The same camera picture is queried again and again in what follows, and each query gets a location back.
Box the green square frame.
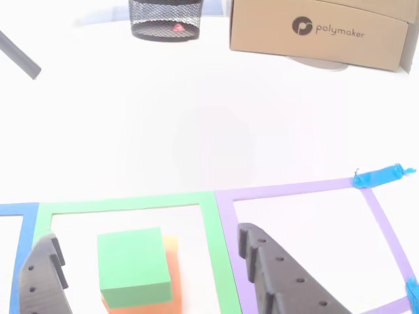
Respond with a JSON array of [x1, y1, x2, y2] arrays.
[[31, 190, 244, 314]]

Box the green square block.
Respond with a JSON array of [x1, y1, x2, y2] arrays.
[[97, 227, 173, 310]]

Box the pale blue sheet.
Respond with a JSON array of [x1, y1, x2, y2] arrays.
[[200, 0, 227, 18]]

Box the black mesh object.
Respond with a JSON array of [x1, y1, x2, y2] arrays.
[[128, 0, 204, 43]]

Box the brown cardboard box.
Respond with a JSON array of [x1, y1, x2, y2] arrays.
[[228, 0, 419, 73]]

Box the blue square frame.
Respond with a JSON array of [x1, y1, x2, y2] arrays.
[[0, 201, 40, 314]]

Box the blue tape strip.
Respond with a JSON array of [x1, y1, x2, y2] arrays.
[[405, 277, 419, 314], [352, 162, 417, 190]]

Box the purple square frame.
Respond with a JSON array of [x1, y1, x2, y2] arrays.
[[214, 176, 417, 314]]

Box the orange square block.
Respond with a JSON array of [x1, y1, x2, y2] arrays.
[[100, 235, 184, 314]]

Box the dark grey rod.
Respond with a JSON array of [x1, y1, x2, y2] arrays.
[[0, 29, 43, 80]]

